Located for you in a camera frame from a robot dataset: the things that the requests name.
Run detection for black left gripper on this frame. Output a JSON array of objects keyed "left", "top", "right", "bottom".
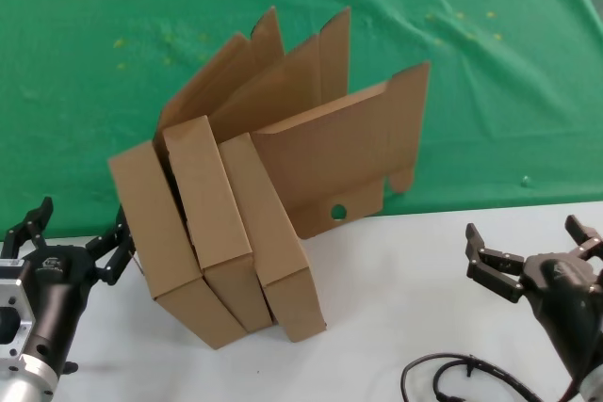
[{"left": 2, "top": 196, "right": 139, "bottom": 375}]

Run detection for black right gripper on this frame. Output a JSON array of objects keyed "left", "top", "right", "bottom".
[{"left": 464, "top": 214, "right": 603, "bottom": 378}]

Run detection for cardboard box with corners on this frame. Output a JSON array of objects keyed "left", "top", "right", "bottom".
[{"left": 219, "top": 61, "right": 432, "bottom": 344}]

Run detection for cardboard box with notched lid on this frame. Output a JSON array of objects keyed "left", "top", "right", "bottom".
[{"left": 107, "top": 5, "right": 285, "bottom": 351}]

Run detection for cardboard box with round hole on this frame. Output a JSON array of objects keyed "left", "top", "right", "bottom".
[{"left": 162, "top": 6, "right": 352, "bottom": 333}]

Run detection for green table cloth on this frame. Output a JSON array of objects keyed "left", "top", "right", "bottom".
[{"left": 0, "top": 0, "right": 603, "bottom": 239}]

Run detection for black cable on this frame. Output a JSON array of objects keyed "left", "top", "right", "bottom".
[{"left": 400, "top": 352, "right": 543, "bottom": 402}]

